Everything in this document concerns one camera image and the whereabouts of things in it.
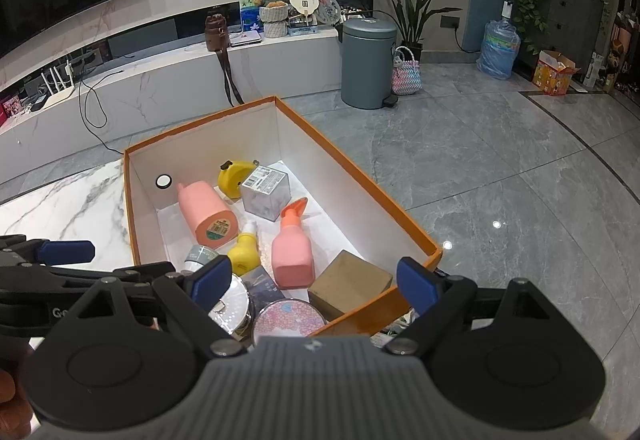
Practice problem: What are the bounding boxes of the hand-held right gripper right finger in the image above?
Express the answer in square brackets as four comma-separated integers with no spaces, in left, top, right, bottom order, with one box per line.
[382,257,556,358]

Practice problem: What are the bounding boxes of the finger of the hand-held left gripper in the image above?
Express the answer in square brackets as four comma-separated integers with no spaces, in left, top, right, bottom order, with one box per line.
[0,234,96,267]
[0,262,173,301]

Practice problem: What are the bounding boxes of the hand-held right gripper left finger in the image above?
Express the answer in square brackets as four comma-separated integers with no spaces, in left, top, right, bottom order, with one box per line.
[75,256,246,361]

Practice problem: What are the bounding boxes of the white jar with grey cap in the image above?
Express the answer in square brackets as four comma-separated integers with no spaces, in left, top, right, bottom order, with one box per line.
[182,244,221,273]

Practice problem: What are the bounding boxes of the gold round compact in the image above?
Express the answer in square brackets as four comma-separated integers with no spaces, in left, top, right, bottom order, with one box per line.
[210,274,251,333]

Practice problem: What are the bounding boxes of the small yellow bottle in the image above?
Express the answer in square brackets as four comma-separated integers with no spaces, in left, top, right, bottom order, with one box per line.
[227,220,262,277]

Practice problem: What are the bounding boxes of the dark packet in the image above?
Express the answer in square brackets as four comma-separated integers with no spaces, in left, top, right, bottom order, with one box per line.
[242,266,281,308]

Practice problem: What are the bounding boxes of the small brown cardboard box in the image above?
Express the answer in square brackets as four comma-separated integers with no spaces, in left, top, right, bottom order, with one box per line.
[307,250,393,321]

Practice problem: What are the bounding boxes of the pink cylindrical bottle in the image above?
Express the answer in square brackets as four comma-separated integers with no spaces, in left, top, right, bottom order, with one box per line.
[177,181,238,243]

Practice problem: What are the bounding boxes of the pink pump bottle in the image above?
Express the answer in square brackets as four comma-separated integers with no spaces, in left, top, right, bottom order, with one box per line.
[271,197,316,291]

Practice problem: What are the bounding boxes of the floral round compact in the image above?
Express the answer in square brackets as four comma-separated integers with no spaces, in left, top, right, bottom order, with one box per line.
[251,299,327,346]

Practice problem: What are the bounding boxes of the silver cube box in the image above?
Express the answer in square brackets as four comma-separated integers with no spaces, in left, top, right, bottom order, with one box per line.
[240,165,292,222]

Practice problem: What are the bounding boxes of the yellow tape measure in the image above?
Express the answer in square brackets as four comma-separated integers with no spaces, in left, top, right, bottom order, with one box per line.
[217,160,261,201]

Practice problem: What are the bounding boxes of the orange cardboard box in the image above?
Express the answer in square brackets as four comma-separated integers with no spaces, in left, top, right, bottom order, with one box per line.
[122,94,443,338]

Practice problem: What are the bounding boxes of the person's left hand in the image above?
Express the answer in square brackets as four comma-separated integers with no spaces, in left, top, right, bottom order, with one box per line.
[0,366,33,440]

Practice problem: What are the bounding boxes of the red gift boxes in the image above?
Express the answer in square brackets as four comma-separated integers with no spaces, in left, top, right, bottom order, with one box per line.
[0,92,31,121]

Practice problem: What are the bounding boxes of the white router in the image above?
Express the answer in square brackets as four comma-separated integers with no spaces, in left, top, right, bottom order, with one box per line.
[40,60,76,108]

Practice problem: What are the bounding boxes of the marble television console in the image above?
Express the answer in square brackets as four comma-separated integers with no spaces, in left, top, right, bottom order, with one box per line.
[0,0,346,185]

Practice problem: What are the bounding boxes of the pink woven bag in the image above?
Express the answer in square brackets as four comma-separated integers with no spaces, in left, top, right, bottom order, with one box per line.
[391,46,422,95]

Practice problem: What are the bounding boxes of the grey trash bin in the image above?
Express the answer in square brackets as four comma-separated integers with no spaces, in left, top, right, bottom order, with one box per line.
[340,18,399,109]

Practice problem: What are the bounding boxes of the yellow printed cardboard box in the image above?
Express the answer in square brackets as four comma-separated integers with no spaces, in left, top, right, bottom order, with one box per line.
[531,50,581,95]

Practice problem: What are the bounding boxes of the blue water jug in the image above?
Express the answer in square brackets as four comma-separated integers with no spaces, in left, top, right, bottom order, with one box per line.
[476,0,521,80]

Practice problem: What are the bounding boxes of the long-leaf potted plant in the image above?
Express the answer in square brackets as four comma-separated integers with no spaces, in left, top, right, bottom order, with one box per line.
[362,0,468,63]

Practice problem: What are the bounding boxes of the floral round hand fan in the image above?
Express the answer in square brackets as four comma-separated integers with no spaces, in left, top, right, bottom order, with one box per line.
[317,0,343,24]

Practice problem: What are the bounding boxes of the white round hand fan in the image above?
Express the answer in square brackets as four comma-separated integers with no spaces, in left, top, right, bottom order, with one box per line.
[289,0,320,23]

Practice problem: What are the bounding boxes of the grey cabinet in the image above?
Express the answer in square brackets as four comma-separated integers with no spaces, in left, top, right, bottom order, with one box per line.
[520,0,606,80]

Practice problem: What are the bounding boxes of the black cable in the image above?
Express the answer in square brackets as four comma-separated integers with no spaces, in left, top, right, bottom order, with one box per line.
[77,74,126,153]

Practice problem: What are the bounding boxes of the brown camera bag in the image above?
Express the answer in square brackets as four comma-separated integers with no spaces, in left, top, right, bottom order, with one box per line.
[205,14,246,105]

